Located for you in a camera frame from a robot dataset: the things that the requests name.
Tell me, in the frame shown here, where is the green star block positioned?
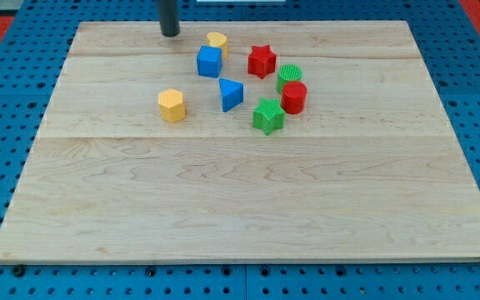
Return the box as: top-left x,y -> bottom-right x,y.
252,97 -> 285,135

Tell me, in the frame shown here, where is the yellow hexagon block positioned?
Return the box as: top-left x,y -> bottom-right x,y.
157,88 -> 186,123

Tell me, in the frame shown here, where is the red star block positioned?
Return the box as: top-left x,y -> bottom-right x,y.
247,45 -> 277,79

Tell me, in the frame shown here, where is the blue triangle block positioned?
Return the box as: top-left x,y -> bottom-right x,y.
218,78 -> 244,113

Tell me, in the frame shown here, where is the red cylinder block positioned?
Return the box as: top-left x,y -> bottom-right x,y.
281,81 -> 308,114

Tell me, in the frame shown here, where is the green cylinder block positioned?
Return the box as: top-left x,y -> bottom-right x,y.
276,64 -> 303,94

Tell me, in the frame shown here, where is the blue cube block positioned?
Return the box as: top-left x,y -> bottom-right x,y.
197,46 -> 223,78

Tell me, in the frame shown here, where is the yellow heart block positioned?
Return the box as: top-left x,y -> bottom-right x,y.
207,32 -> 228,60

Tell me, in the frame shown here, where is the light wooden board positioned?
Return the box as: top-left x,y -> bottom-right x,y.
0,21 -> 480,265

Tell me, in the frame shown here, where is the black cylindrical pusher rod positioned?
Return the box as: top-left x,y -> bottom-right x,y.
157,0 -> 180,38

